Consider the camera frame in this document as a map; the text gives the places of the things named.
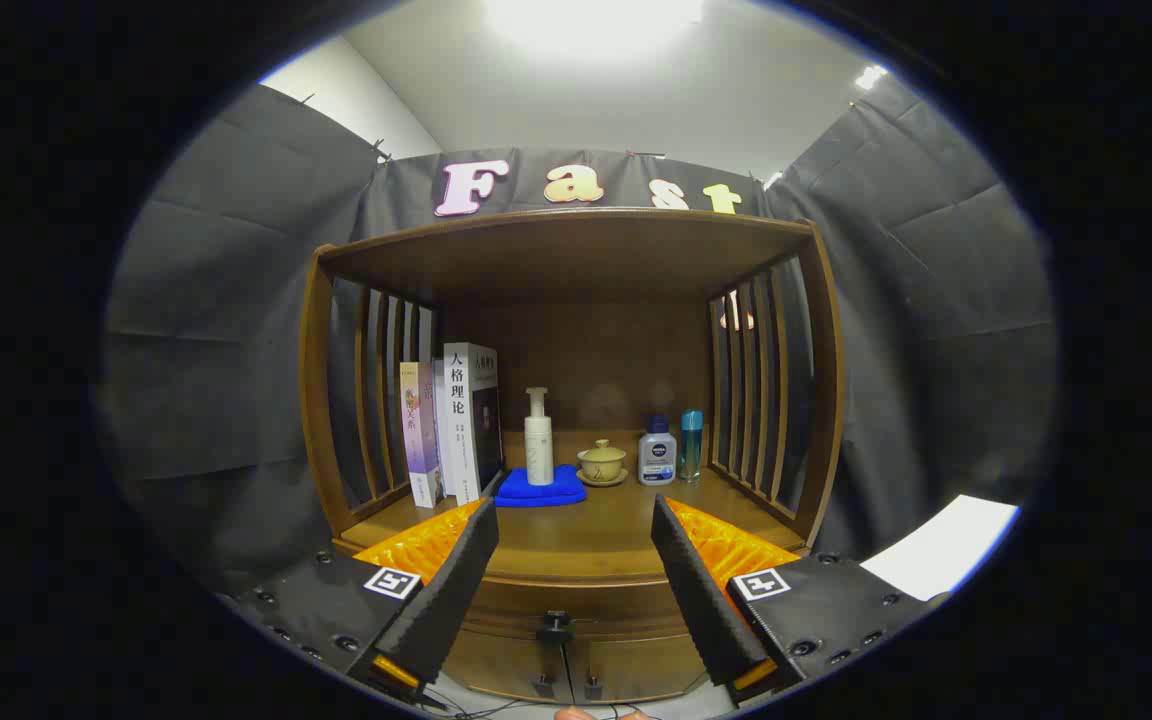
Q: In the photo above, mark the wooden countertop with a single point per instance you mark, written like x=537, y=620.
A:
x=586, y=530

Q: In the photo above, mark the purple paperback book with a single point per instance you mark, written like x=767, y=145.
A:
x=421, y=440

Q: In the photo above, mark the thick white book dark cover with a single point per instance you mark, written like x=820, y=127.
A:
x=461, y=430

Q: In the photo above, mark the white lotion bottle blue cap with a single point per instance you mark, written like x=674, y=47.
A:
x=656, y=460

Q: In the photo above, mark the wooden drawer with black knob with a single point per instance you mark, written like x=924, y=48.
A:
x=596, y=600

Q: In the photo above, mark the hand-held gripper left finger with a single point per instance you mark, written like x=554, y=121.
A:
x=451, y=590

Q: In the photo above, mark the yellow lidded teacup with saucer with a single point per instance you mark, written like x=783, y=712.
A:
x=602, y=462

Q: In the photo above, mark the large ceiling light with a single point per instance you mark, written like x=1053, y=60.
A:
x=591, y=20

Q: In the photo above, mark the wooden cabinet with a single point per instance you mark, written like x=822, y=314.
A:
x=586, y=350

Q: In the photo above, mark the slim blue bottle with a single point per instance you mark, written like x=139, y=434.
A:
x=691, y=445

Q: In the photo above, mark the small ceiling light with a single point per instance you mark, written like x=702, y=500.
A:
x=871, y=76

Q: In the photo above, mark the white pump bottle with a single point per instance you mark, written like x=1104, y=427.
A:
x=539, y=450

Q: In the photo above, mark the thin white book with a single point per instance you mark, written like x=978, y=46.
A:
x=441, y=430

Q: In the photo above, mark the white flat panel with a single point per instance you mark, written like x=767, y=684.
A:
x=936, y=550

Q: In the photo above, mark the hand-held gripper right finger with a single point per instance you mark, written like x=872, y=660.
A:
x=701, y=600

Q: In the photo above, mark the blue folded cloth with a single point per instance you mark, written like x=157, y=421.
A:
x=536, y=495

